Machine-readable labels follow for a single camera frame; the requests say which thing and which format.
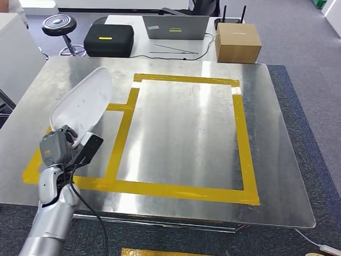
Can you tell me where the brown cardboard box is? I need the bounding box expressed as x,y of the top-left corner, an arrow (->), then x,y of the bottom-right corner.
214,22 -> 263,65

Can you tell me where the black round stool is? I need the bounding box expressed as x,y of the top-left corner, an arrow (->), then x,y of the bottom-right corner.
41,14 -> 88,58

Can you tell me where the white cabinet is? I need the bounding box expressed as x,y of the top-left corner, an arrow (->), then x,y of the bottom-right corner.
321,0 -> 341,39

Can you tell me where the white power strip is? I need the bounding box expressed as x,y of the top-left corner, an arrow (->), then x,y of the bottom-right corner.
319,244 -> 341,256

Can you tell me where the white plastic body part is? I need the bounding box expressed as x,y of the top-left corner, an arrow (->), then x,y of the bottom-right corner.
50,66 -> 114,149

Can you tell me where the black desk cable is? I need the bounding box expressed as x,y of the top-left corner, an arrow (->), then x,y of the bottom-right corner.
129,32 -> 217,61

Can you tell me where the grey laptop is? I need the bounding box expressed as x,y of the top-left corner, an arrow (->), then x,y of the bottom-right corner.
142,14 -> 210,41

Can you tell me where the white office desk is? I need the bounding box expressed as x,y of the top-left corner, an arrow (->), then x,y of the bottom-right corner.
91,14 -> 244,62

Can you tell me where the black router with antennas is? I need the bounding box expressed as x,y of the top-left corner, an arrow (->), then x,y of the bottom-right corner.
214,4 -> 247,32

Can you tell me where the steel workbench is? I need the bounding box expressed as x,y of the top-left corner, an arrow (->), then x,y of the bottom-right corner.
0,55 -> 317,234

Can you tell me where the yellow workbench tape outline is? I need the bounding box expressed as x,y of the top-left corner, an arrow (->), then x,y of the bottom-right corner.
22,73 -> 260,207

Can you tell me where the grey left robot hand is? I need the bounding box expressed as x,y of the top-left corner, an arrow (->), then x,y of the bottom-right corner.
39,124 -> 78,167

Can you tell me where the yellow floor tape square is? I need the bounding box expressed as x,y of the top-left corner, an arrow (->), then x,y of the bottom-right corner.
121,247 -> 214,256

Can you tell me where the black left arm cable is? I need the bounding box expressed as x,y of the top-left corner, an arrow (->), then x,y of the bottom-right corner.
62,163 -> 109,256

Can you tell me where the long white floor cable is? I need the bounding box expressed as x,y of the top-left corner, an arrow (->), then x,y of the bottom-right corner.
294,229 -> 321,248

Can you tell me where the black carrying case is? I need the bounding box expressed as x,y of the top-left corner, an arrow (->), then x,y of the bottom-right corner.
83,23 -> 135,58

